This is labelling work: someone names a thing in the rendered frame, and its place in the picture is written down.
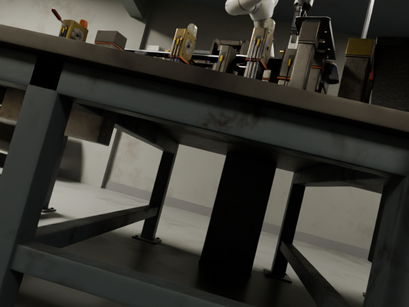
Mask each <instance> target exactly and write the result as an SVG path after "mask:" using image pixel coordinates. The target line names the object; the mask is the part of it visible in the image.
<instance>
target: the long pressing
mask: <svg viewBox="0 0 409 307"><path fill-rule="evenodd" d="M124 50H125V51H128V52H134V53H137V54H142V55H143V54H147V55H152V56H154V57H162V58H165V56H169V55H170V52H165V51H149V50H140V49H124ZM164 54H165V55H164ZM246 56H247V55H241V54H237V55H236V59H235V62H234V67H233V71H236V72H239V73H241V74H244V73H245V69H246V66H238V65H236V64H243V65H246V64H247V62H246V60H245V59H246ZM218 57H219V55H206V54H193V55H192V57H191V62H192V63H194V64H195V65H196V66H198V67H202V68H212V66H213V63H214V60H218ZM193 60H199V61H207V62H212V63H200V62H194V61H193ZM281 61H282V57H269V60H268V65H274V67H275V68H276V70H277V72H278V73H279V68H280V65H281ZM324 68H325V69H327V71H328V74H329V78H330V83H329V84H338V83H339V82H340V79H339V75H338V68H337V65H336V64H335V63H334V62H330V61H326V64H325V67H324Z"/></svg>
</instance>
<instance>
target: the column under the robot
mask: <svg viewBox="0 0 409 307"><path fill-rule="evenodd" d="M276 166H277V164H274V163H269V162H266V161H262V160H257V159H254V158H249V157H244V156H241V155H237V154H234V153H229V152H227V154H226V158H225V163H224V166H223V170H222V174H221V177H220V182H219V185H218V190H217V194H216V197H215V202H214V206H213V209H212V214H211V218H210V221H209V226H208V230H207V234H206V238H205V241H204V246H203V250H202V253H201V258H200V260H199V263H202V264H206V265H209V266H212V267H216V268H219V269H223V270H227V271H230V272H234V273H237V274H241V275H244V276H247V277H251V271H252V268H253V263H254V258H255V255H256V250H257V245H258V242H259V238H260V233H261V229H262V225H263V222H264V217H265V212H266V209H267V205H268V200H269V196H270V192H271V187H272V184H273V179H274V175H275V172H276Z"/></svg>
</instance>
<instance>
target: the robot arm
mask: <svg viewBox="0 0 409 307"><path fill-rule="evenodd" d="M313 1H314V0H295V2H294V5H293V6H294V8H295V12H294V15H293V21H292V28H291V32H290V35H291V37H290V41H289V44H288V49H297V47H298V38H299V35H298V31H297V29H296V26H295V17H297V16H306V15H307V14H306V12H307V11H309V10H310V9H311V8H312V4H313ZM277 3H278V0H227V2H226V4H225V9H226V11H227V12H228V13H229V14H230V15H235V16H236V15H245V14H250V17H251V19H252V20H253V21H254V27H264V22H265V20H266V19H268V18H271V17H272V15H273V10H274V7H275V6H276V4H277ZM270 57H274V50H273V45H272V48H271V52H270Z"/></svg>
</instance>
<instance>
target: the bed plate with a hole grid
mask: <svg viewBox="0 0 409 307"><path fill-rule="evenodd" d="M0 46H2V47H5V48H10V49H15V50H18V51H23V52H28V53H31V54H36V55H42V56H45V57H50V58H55V59H59V60H64V61H67V62H72V63H77V64H80V65H85V66H90V67H93V68H99V69H104V70H107V71H112V72H117V73H121V74H126V75H129V76H134V77H139V78H142V79H147V80H152V81H155V82H161V83H166V84H169V85H174V86H179V87H183V88H188V89H191V90H196V91H201V92H204V93H209V94H214V95H218V96H223V97H228V98H231V99H236V100H240V101H245V102H250V103H253V104H258V105H263V106H266V107H271V108H277V109H280V110H285V111H290V112H293V113H298V114H302V115H307V116H312V117H315V118H320V119H325V120H328V121H333V122H339V123H342V124H347V125H352V126H355V127H360V128H364V129H369V130H373V131H377V132H382V133H387V134H390V135H396V136H401V137H404V138H409V112H406V111H400V110H395V109H392V108H386V107H381V106H378V105H373V104H367V103H364V102H359V101H353V100H350V99H345V98H342V97H336V96H331V95H327V94H322V93H317V92H313V91H308V90H303V89H299V88H294V87H290V86H285V85H280V84H277V83H271V82H266V81H263V80H257V79H252V78H249V77H244V76H238V75H235V74H230V73H226V72H221V71H216V70H212V69H207V68H202V67H198V66H193V65H188V64H184V63H179V62H174V61H170V60H165V59H161V58H156V57H151V56H148V55H142V54H137V53H134V52H128V51H123V50H120V49H115V48H109V47H106V46H101V45H97V44H92V43H87V42H83V41H78V40H73V39H69V38H64V37H59V36H55V35H50V34H45V33H41V32H36V31H32V30H27V29H22V28H19V27H13V26H8V25H5V24H0ZM146 120H147V119H146ZM148 122H150V123H151V124H153V125H154V126H155V127H157V128H158V129H160V130H161V131H162V132H164V133H165V134H166V135H168V136H169V137H171V138H172V139H173V140H175V141H176V142H177V143H178V144H181V145H184V146H189V147H193V148H196V149H201V150H206V151H209V152H213V153H217V154H221V155H226V154H227V152H229V153H232V154H237V155H241V156H244V157H249V158H254V159H257V160H262V161H266V162H269V163H274V164H277V166H276V168H278V169H283V170H286V171H290V172H297V171H301V170H304V169H308V168H312V167H315V166H320V165H322V164H327V163H325V162H322V161H317V160H313V159H310V158H304V157H300V156H297V155H292V154H289V153H284V152H280V151H277V150H271V149H267V148H264V147H259V146H254V145H251V144H247V143H241V142H238V141H234V140H231V139H226V138H221V137H218V136H214V135H208V134H205V133H201V132H196V131H193V130H188V129H184V128H180V127H175V126H172V125H168V124H163V123H160V122H155V121H150V120H148ZM352 187H355V188H359V189H364V190H367V191H372V192H376V193H379V194H382V191H383V186H352Z"/></svg>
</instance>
